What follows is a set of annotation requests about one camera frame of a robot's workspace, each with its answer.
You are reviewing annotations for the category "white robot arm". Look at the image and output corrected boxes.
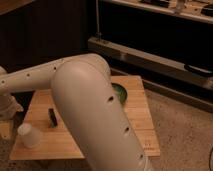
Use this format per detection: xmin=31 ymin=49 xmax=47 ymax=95
xmin=0 ymin=53 xmax=154 ymax=171

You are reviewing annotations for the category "black eraser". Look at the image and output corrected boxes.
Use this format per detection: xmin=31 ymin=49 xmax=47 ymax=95
xmin=48 ymin=108 xmax=58 ymax=127

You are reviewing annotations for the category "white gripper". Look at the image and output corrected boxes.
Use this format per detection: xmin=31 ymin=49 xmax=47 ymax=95
xmin=0 ymin=94 xmax=24 ymax=120

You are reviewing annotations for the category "black handle on shelf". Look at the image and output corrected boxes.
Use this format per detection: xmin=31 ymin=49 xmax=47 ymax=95
xmin=184 ymin=64 xmax=213 ymax=77

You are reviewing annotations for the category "white ceramic cup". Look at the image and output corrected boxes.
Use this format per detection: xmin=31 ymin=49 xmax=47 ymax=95
xmin=17 ymin=123 xmax=42 ymax=148

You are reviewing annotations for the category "thin metal pole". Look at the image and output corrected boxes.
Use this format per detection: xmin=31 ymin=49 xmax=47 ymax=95
xmin=95 ymin=0 xmax=101 ymax=41

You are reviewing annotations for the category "wooden board table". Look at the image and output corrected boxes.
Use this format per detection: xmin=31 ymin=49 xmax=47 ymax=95
xmin=10 ymin=76 xmax=160 ymax=160

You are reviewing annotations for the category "green bowl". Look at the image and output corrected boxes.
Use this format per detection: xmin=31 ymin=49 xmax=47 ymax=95
xmin=112 ymin=83 xmax=128 ymax=105

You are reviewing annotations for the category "grey metal shelf rail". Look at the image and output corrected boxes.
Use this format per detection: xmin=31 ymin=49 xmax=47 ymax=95
xmin=88 ymin=37 xmax=213 ymax=90

